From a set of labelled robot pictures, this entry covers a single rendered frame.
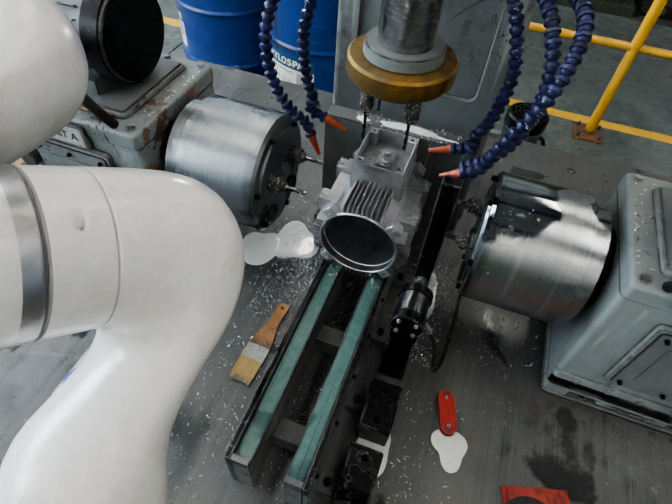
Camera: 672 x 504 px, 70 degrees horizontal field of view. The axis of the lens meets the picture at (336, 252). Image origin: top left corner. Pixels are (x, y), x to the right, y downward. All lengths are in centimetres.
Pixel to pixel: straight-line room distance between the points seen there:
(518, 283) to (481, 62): 43
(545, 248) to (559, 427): 39
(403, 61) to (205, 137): 40
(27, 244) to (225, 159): 69
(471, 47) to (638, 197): 41
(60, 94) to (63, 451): 21
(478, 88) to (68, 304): 90
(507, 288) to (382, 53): 44
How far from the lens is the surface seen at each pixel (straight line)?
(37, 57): 34
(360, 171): 91
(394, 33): 78
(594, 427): 112
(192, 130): 98
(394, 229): 86
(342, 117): 101
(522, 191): 89
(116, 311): 31
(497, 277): 87
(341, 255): 99
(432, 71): 80
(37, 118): 35
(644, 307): 88
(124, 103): 103
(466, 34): 101
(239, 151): 92
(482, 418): 103
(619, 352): 98
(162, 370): 33
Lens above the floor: 171
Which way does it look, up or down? 50 degrees down
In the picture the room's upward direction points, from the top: 5 degrees clockwise
